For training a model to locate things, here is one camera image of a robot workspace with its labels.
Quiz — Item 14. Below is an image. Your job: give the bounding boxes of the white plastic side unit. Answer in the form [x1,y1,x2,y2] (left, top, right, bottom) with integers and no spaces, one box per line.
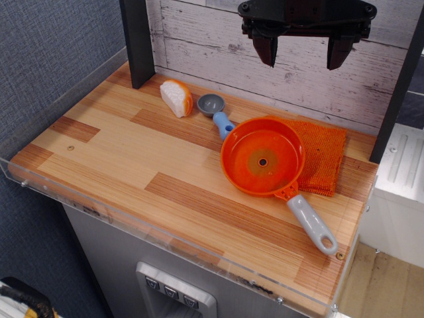
[358,124,423,267]

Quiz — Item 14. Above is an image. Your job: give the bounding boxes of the white and orange toy bread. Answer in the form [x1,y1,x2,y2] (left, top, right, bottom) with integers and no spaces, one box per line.
[160,79,193,118]

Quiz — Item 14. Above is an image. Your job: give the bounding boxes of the clear acrylic table guard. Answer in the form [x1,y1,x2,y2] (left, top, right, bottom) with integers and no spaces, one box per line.
[5,64,377,317]

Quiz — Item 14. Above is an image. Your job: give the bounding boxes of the blue and grey toy spoon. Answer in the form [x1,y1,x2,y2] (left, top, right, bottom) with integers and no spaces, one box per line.
[197,93,235,140]

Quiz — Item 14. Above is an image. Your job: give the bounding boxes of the silver dispenser button panel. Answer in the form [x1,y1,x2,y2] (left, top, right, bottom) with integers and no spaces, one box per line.
[136,262,218,317]

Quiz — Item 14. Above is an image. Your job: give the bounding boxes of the orange knitted cloth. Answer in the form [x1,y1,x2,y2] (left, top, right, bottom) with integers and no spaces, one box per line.
[266,116,346,197]

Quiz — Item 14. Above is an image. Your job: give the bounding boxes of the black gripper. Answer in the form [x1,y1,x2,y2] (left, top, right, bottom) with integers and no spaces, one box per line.
[238,0,377,70]

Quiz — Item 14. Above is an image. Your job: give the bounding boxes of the black and yellow object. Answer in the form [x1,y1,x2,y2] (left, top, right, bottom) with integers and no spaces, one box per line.
[1,277,60,318]

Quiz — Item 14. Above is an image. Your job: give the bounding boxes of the black left vertical post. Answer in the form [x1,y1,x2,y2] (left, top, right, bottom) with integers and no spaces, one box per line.
[119,0,156,89]

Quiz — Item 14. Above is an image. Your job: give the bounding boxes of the black vertical post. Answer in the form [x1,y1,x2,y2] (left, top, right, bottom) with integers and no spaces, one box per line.
[119,0,156,89]
[369,9,423,164]

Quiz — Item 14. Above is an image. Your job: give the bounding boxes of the black right vertical post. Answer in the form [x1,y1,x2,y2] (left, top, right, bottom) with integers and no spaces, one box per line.
[369,9,423,164]

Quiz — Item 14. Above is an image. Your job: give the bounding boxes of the orange toy frying pan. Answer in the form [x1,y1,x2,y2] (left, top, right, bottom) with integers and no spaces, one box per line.
[213,112,338,255]

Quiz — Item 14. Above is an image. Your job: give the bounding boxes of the grey toy fridge cabinet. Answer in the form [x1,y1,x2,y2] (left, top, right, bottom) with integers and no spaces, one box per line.
[61,202,319,318]

